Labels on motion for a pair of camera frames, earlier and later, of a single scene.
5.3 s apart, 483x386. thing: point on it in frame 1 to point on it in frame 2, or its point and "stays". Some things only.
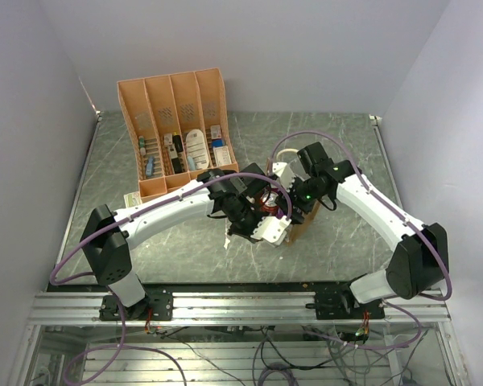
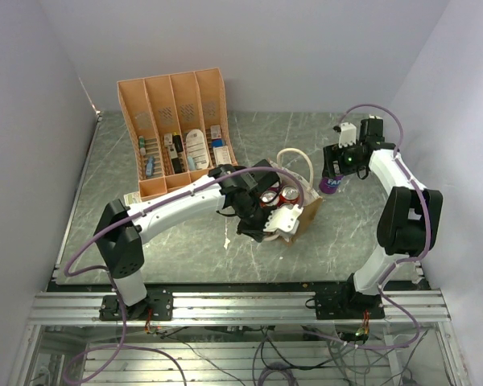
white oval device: (196, 149) stays
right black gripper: (304, 207) to (334, 153)
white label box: (222, 155) stays
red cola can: (268, 203) stays
